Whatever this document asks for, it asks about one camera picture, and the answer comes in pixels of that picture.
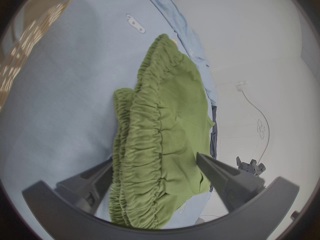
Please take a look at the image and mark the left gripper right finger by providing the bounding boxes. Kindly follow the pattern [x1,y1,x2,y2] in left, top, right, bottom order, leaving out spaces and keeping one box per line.
[196,152,265,213]

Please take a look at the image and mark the round woven basket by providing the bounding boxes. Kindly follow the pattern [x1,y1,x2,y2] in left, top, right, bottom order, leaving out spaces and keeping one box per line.
[0,0,84,112]

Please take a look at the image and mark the dark blue garment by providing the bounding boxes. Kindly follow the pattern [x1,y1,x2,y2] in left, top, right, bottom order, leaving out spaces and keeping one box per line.
[209,105,218,192]

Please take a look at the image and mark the bed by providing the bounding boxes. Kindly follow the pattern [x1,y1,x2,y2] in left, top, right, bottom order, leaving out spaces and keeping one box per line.
[0,0,313,231]

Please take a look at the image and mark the green shorts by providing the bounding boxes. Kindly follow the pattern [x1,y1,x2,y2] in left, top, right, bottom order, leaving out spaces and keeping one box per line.
[109,33,215,229]

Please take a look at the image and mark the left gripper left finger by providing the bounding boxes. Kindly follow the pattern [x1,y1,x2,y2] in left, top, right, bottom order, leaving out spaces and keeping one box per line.
[56,156,114,216]

